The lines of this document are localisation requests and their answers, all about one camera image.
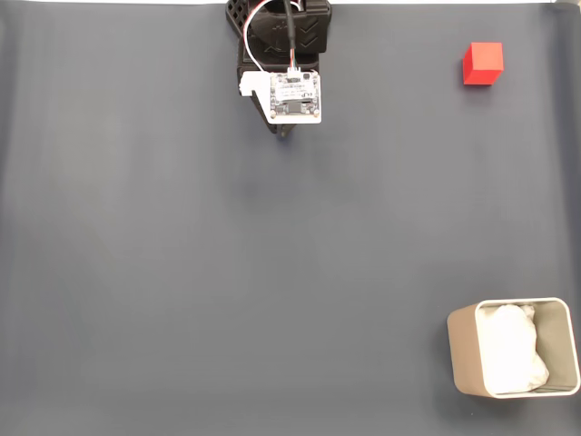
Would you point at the red cube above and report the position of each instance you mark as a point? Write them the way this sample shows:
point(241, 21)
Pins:
point(483, 68)

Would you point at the beige metal box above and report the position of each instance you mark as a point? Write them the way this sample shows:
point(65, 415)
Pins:
point(463, 349)

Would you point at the dark grey table mat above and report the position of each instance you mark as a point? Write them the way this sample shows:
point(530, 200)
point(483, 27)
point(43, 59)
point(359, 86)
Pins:
point(181, 227)

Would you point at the white crumpled paper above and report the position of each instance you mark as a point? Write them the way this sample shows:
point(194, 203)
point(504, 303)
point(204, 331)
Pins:
point(513, 349)

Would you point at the white camera module with board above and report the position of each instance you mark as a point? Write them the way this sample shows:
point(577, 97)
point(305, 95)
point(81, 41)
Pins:
point(295, 95)

